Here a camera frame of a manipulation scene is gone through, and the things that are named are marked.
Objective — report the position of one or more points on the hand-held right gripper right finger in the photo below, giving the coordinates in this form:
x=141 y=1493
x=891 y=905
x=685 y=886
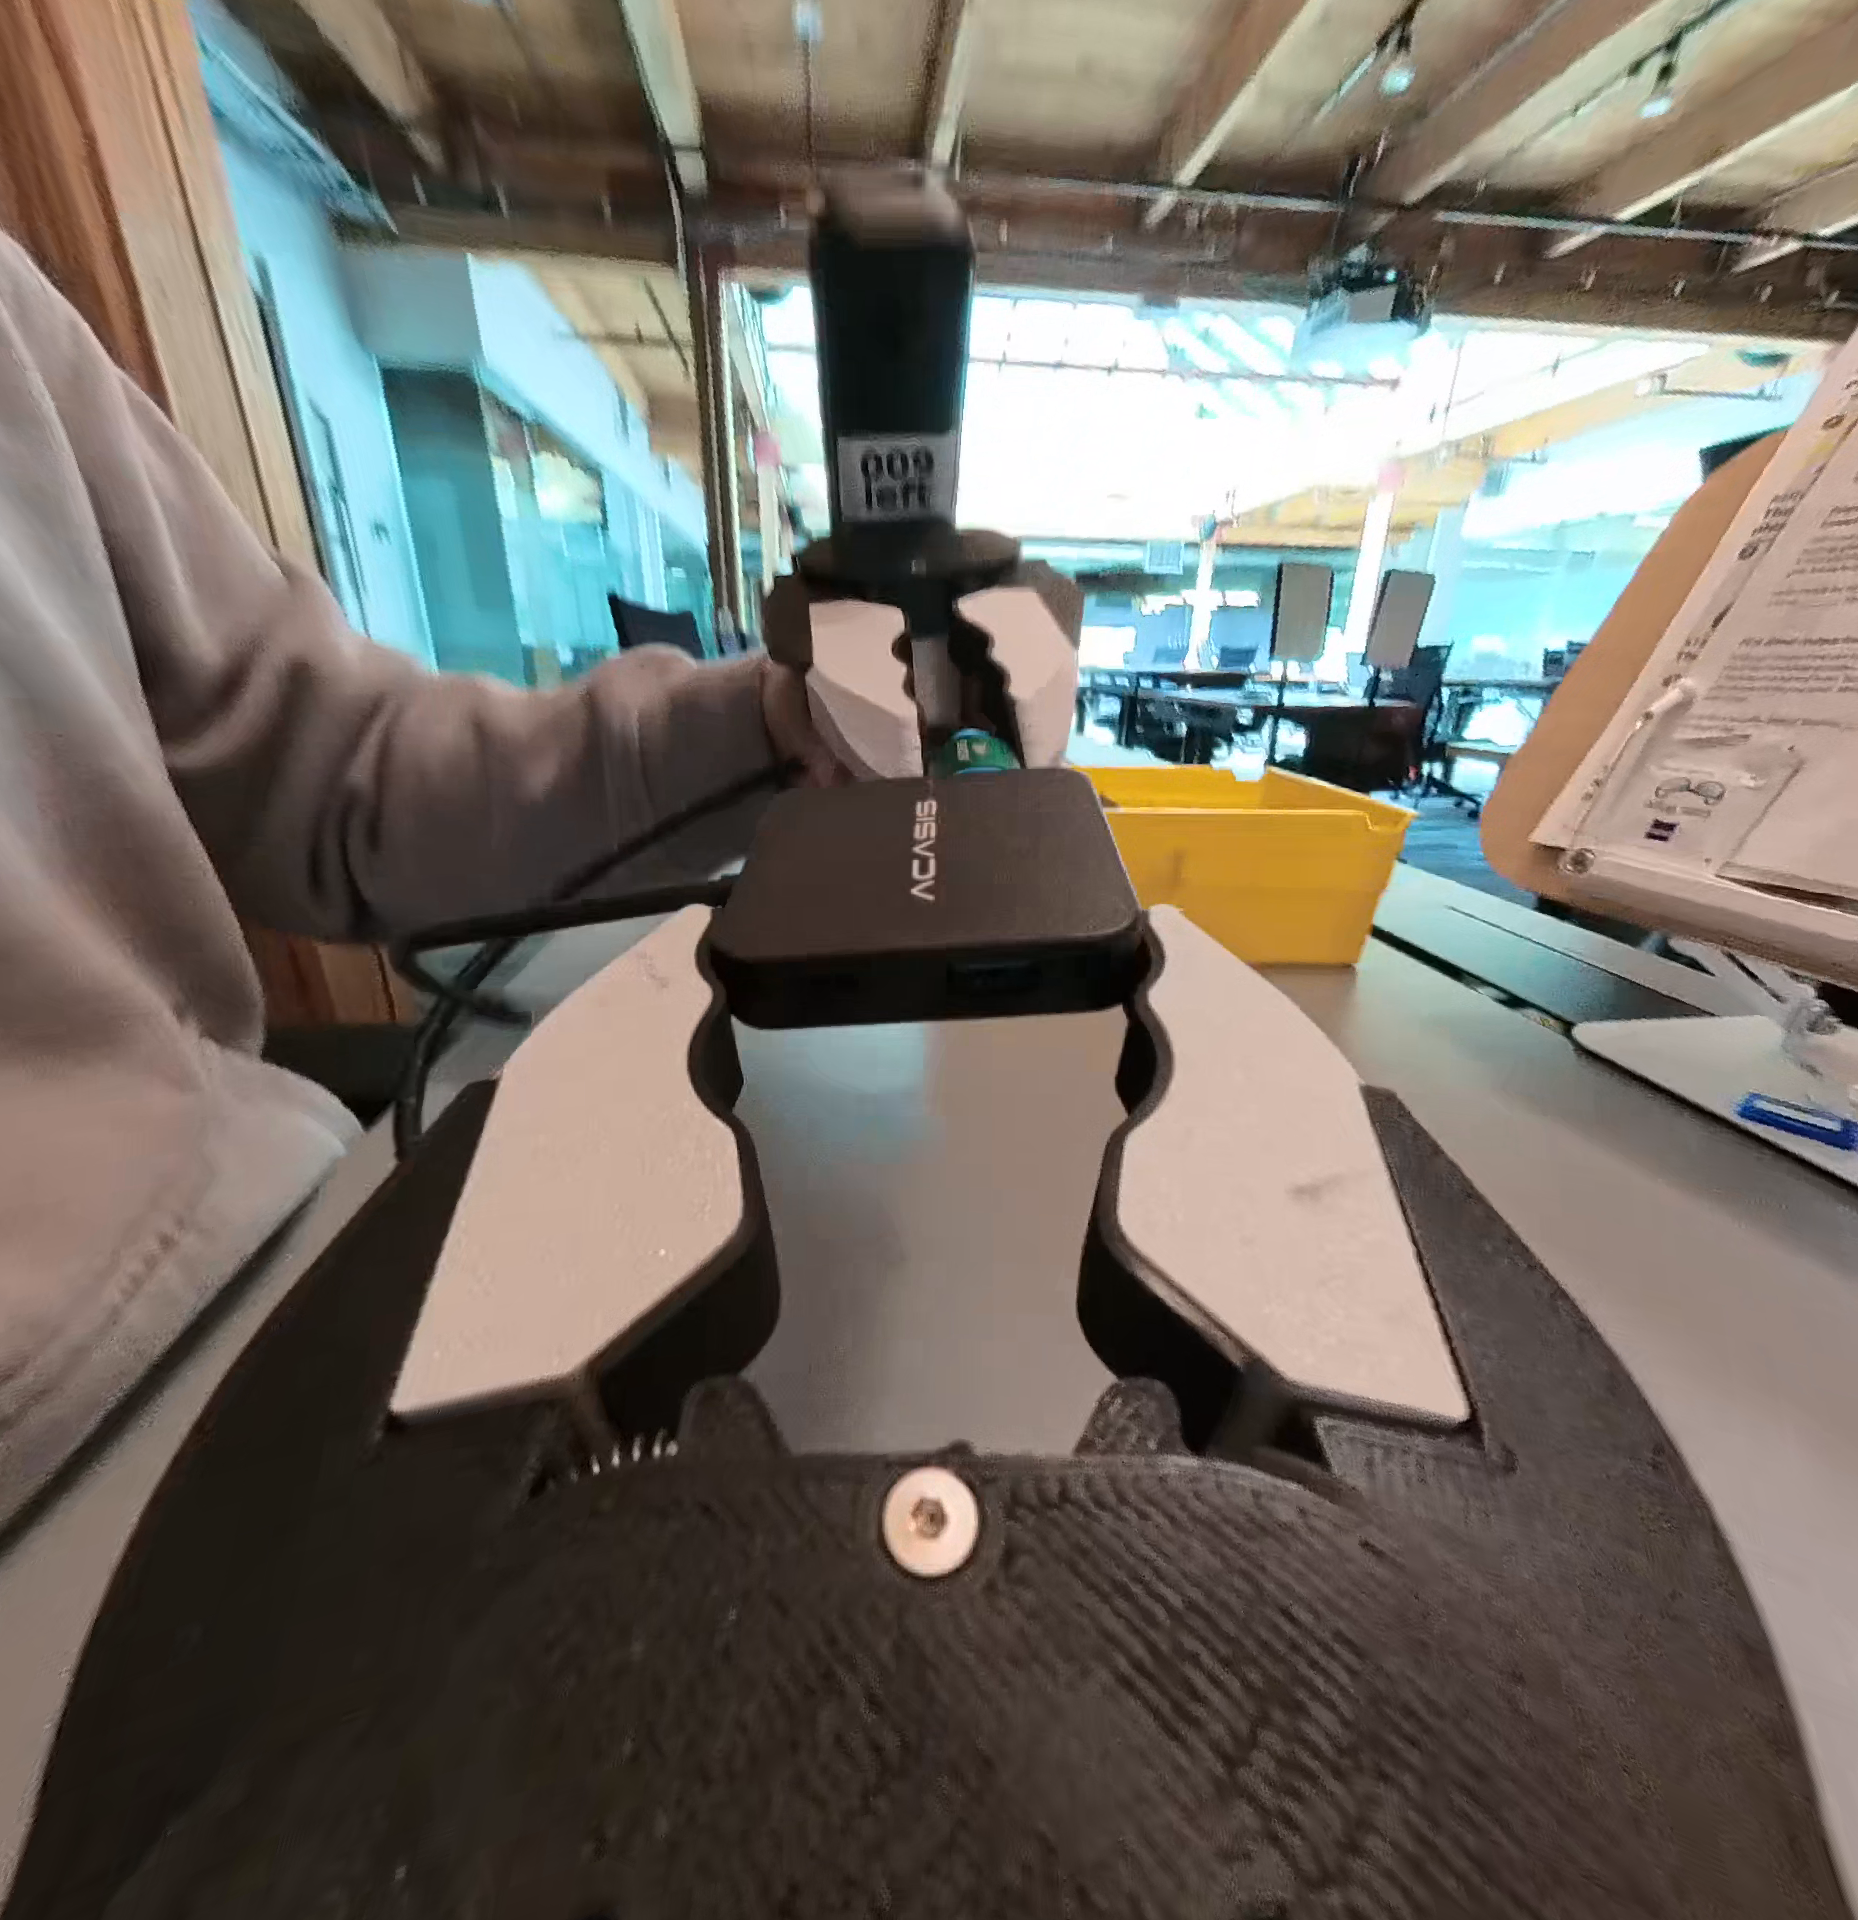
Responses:
x=1260 y=1185

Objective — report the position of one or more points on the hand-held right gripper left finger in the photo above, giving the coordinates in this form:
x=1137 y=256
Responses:
x=584 y=1185

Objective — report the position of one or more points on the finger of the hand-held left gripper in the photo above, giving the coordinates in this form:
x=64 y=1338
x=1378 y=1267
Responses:
x=1036 y=660
x=861 y=691

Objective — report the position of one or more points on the black usb hub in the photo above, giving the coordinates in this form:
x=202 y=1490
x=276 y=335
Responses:
x=930 y=871

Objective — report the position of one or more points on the person's left forearm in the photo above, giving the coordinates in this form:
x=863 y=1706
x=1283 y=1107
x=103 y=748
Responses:
x=539 y=781

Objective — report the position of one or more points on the small blue usb stick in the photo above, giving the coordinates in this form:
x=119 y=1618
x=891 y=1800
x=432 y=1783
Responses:
x=1800 y=1121

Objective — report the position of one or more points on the person's left hand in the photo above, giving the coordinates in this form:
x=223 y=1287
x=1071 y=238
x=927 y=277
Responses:
x=787 y=705

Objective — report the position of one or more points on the black office chair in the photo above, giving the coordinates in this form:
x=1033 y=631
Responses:
x=663 y=628

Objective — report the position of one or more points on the dark office table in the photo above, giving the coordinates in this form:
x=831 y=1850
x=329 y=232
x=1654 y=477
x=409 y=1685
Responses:
x=1288 y=718

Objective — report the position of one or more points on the yellow plastic bin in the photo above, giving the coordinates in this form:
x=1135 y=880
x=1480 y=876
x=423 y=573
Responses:
x=1260 y=886

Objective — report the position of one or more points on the white stand base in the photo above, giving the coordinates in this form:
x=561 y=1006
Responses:
x=1680 y=1065

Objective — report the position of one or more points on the ceiling projector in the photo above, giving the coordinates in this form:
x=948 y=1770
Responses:
x=1363 y=308

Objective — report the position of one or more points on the brown document holder board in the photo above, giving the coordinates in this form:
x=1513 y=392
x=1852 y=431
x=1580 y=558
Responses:
x=1605 y=705

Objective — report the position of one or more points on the person's grey sweatshirt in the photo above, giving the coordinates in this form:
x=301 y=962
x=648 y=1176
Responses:
x=103 y=825

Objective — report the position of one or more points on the printed paper sheets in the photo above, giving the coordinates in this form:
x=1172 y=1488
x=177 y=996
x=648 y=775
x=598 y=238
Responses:
x=1784 y=675

